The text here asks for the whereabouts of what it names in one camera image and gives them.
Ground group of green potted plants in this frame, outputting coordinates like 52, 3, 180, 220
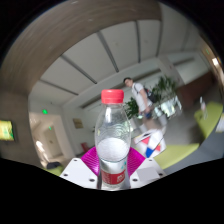
123, 75, 179, 121

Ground small lime green bench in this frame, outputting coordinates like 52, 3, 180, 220
194, 101, 224, 139

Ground white red blue geometric box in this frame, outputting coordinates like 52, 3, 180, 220
132, 129, 167, 159

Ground black bag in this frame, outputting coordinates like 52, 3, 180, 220
46, 161, 63, 170

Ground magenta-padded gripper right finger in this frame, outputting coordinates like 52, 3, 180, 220
124, 147, 168, 190

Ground lime green seat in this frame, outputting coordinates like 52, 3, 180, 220
44, 165, 65, 177

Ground person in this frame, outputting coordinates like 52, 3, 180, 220
123, 77, 156, 120

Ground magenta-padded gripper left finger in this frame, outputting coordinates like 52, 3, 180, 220
59, 146, 103, 191

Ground wall display screen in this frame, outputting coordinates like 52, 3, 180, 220
0, 119, 16, 142

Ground large lime green bench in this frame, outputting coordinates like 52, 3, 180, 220
153, 143, 200, 170

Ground red bin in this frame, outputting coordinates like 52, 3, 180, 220
80, 142, 90, 153

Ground clear red-capped water bottle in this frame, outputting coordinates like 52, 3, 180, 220
94, 88, 132, 192

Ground brown wall plaque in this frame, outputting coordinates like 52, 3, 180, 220
72, 118, 84, 130

